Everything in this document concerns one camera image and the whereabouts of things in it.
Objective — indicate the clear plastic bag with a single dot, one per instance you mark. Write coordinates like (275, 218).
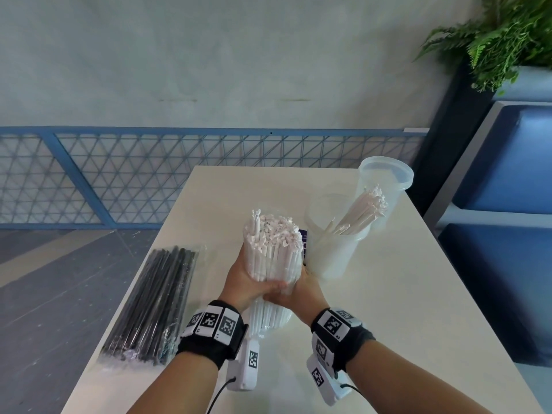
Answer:
(274, 321)

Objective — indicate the bunch of white straws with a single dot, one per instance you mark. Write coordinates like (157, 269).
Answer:
(358, 213)

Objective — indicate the pale planter box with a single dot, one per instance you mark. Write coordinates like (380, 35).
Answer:
(530, 84)

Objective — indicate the black pillar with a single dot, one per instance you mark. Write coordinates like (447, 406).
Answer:
(448, 142)

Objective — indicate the blue mesh fence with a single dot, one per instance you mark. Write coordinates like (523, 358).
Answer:
(129, 176)

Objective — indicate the green fern plant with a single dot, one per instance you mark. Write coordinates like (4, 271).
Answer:
(504, 34)

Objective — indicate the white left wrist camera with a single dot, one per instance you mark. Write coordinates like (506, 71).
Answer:
(248, 366)

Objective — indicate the blue bench cushion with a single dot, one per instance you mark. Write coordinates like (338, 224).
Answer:
(513, 159)
(504, 293)

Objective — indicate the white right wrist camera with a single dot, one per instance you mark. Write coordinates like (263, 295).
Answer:
(325, 383)

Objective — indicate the person's right forearm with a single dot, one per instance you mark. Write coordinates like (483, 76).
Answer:
(405, 383)

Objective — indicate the pack of black straws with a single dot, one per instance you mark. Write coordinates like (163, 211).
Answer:
(151, 306)

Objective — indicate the person's left forearm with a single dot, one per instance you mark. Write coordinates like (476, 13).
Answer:
(177, 388)

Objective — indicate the black right wristband with markers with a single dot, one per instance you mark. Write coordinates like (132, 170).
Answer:
(340, 336)

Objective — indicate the round purple sticker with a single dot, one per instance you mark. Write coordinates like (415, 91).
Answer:
(304, 243)

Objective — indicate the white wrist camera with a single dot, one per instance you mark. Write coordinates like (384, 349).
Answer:
(248, 366)
(325, 383)

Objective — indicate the beige table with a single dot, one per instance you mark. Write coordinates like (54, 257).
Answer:
(409, 297)

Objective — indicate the person's left hand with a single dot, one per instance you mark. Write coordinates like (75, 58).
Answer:
(239, 284)

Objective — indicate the person's right hand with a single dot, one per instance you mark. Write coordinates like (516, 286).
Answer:
(306, 299)

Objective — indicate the clear plastic cup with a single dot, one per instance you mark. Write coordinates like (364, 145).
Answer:
(334, 254)
(388, 172)

